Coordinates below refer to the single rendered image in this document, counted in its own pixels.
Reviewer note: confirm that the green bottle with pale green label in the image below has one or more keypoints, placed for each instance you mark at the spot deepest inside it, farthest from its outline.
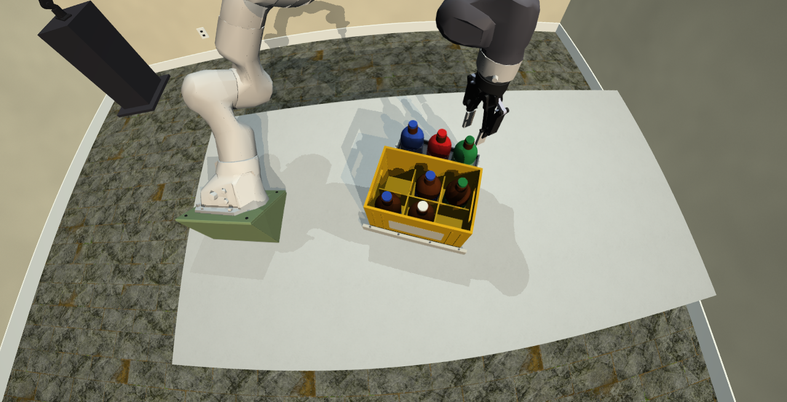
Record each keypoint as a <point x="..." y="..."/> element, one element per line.
<point x="465" y="151"/>

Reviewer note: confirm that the red bottle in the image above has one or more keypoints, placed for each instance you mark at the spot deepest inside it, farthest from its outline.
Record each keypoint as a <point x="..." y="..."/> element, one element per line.
<point x="439" y="145"/>

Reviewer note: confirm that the brown bottle with green cap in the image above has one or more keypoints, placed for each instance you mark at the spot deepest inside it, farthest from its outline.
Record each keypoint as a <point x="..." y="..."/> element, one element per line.
<point x="457" y="193"/>

